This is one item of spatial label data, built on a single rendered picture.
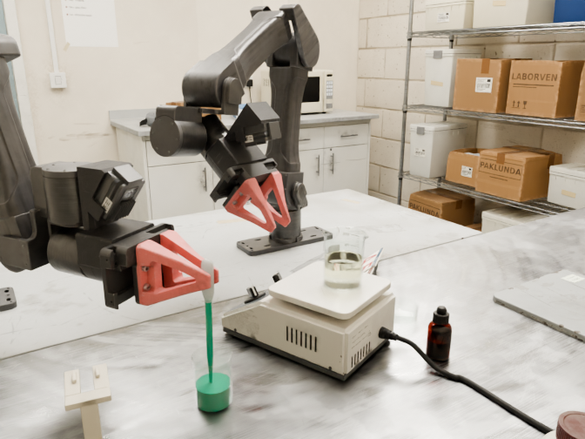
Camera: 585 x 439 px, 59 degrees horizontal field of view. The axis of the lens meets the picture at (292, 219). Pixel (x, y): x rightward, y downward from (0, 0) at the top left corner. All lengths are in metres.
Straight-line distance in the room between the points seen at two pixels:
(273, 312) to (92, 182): 0.26
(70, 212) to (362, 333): 0.36
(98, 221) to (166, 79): 3.04
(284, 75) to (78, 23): 2.57
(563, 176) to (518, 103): 0.44
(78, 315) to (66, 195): 0.28
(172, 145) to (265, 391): 0.35
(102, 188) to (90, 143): 2.94
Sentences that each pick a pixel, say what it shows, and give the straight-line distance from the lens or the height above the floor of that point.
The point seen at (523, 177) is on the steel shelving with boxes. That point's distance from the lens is 2.87.
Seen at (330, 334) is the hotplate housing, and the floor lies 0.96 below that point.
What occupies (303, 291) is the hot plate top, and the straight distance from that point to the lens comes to 0.64.
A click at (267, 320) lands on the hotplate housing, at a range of 0.66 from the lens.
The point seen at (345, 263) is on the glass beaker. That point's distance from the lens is 0.62.
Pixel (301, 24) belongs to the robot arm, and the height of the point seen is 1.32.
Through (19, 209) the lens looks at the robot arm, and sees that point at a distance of 0.66.
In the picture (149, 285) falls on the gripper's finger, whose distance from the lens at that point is 0.55.
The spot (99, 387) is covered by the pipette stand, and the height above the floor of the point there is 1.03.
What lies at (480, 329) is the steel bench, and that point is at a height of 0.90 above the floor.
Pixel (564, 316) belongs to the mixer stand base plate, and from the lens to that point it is 0.84.
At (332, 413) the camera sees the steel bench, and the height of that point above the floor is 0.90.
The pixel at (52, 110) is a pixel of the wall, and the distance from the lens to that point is 3.45.
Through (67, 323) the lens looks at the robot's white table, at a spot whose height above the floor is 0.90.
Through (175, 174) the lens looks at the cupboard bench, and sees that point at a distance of 3.06.
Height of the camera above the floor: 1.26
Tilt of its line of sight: 17 degrees down
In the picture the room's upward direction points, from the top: straight up
